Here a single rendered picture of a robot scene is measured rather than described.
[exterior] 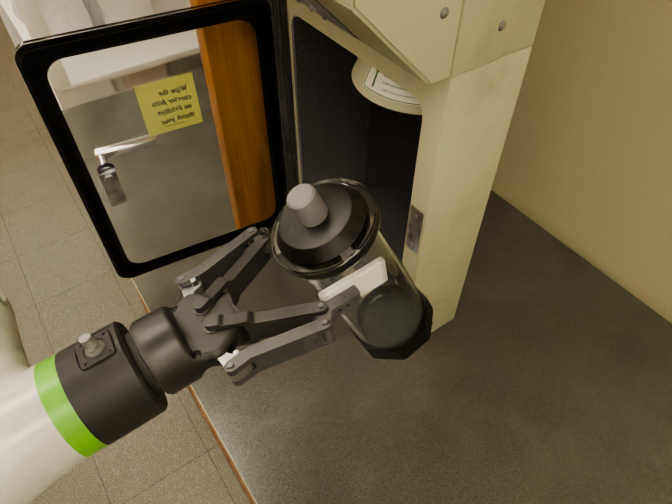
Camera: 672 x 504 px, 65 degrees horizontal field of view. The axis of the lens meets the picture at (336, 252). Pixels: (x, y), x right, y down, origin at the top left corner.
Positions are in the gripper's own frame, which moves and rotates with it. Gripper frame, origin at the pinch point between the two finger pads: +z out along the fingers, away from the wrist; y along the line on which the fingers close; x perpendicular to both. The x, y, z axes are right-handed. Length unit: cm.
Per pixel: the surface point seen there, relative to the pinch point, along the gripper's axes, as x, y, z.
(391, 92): -5.5, 12.1, 16.5
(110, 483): 113, 67, -64
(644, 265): 37, -5, 53
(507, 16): -15.5, 0.3, 21.8
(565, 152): 24, 15, 53
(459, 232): 12.5, 3.3, 18.9
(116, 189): 3.3, 33.6, -15.9
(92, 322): 108, 129, -52
